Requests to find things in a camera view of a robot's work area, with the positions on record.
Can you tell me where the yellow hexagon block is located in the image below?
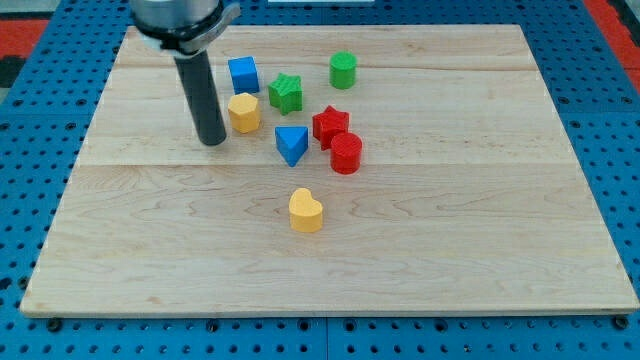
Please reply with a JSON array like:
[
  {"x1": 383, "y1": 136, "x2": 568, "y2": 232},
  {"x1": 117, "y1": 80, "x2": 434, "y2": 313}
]
[{"x1": 228, "y1": 93, "x2": 261, "y2": 134}]

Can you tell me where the green star block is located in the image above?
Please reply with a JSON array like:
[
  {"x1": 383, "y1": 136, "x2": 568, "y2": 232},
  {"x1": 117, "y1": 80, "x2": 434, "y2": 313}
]
[{"x1": 268, "y1": 73, "x2": 303, "y2": 115}]

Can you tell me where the green cylinder block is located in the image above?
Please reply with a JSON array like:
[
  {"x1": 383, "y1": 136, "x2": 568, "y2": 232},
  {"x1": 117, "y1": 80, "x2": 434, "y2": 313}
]
[{"x1": 329, "y1": 51, "x2": 357, "y2": 90}]

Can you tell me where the blue triangle block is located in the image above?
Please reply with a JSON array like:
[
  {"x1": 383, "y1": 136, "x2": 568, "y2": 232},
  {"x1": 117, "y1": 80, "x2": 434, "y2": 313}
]
[{"x1": 274, "y1": 126, "x2": 308, "y2": 167}]

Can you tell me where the blue cube block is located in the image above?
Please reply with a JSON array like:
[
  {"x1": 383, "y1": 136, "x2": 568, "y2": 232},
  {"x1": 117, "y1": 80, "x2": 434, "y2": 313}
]
[{"x1": 228, "y1": 56, "x2": 260, "y2": 94}]

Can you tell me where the red cylinder block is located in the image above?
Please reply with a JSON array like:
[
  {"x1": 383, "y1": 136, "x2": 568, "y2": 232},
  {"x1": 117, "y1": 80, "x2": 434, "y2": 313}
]
[{"x1": 330, "y1": 132, "x2": 363, "y2": 175}]

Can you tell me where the yellow heart block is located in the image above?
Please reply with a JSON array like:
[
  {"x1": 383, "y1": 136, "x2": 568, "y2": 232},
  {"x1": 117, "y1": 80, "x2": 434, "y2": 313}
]
[{"x1": 289, "y1": 188, "x2": 324, "y2": 233}]

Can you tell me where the red star block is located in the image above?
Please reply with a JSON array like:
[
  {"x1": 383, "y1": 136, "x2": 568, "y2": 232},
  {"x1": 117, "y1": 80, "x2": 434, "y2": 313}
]
[{"x1": 312, "y1": 106, "x2": 350, "y2": 151}]

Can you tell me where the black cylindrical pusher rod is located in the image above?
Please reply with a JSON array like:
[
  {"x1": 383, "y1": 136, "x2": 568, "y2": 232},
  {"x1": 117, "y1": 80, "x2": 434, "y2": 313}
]
[{"x1": 174, "y1": 51, "x2": 226, "y2": 146}]

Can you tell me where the light wooden board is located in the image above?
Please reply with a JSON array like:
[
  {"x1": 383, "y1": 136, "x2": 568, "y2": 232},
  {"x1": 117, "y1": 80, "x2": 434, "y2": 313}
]
[{"x1": 21, "y1": 25, "x2": 639, "y2": 318}]

